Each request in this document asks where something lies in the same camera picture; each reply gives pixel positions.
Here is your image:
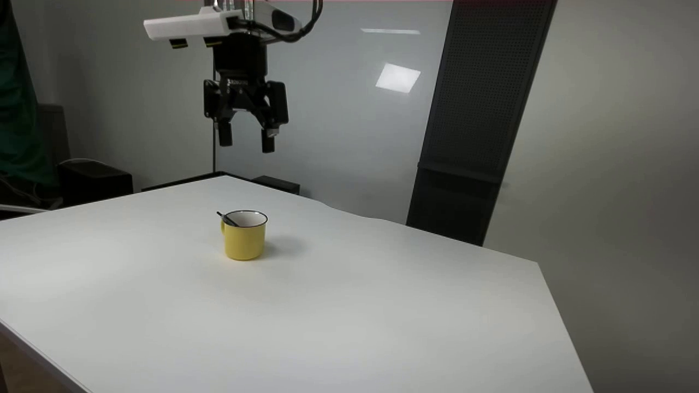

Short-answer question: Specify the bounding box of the yellow enamel mug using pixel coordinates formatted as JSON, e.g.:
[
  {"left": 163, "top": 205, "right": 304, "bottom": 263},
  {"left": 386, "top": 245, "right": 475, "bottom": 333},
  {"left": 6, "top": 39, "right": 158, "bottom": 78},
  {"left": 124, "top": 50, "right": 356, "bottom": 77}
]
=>
[{"left": 220, "top": 210, "right": 269, "bottom": 261}]

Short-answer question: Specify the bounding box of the black perforated panel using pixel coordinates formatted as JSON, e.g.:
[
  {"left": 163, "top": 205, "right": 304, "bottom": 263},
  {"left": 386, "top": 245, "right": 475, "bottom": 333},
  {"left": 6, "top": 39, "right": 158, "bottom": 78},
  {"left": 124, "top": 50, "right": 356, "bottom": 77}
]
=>
[{"left": 406, "top": 0, "right": 559, "bottom": 247}]

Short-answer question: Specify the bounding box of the black cable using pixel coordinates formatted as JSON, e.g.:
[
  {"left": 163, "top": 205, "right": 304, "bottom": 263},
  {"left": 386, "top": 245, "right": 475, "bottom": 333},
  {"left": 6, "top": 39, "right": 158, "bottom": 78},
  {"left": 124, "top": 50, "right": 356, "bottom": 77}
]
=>
[{"left": 211, "top": 53, "right": 217, "bottom": 174}]

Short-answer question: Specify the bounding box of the large black box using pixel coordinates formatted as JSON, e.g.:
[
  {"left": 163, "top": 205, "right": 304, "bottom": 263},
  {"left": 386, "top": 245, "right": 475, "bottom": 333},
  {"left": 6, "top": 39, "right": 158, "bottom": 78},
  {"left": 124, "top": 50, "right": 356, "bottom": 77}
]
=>
[{"left": 57, "top": 159, "right": 134, "bottom": 209}]

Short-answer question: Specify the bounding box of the small black box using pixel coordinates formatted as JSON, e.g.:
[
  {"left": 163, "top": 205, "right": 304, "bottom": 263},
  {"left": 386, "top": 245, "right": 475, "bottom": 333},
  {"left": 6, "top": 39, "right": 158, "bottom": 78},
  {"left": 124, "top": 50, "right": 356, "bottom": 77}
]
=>
[{"left": 251, "top": 175, "right": 301, "bottom": 196}]

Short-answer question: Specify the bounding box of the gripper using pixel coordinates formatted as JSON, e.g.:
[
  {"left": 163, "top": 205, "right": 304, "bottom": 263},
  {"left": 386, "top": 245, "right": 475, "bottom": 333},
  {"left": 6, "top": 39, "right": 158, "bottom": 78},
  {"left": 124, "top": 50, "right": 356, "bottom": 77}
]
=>
[{"left": 203, "top": 33, "right": 289, "bottom": 154}]

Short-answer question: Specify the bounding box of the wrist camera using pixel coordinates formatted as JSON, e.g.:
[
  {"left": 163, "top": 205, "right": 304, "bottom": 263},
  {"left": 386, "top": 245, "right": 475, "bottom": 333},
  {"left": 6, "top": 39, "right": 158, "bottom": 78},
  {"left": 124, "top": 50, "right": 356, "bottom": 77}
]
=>
[{"left": 143, "top": 6, "right": 244, "bottom": 49}]

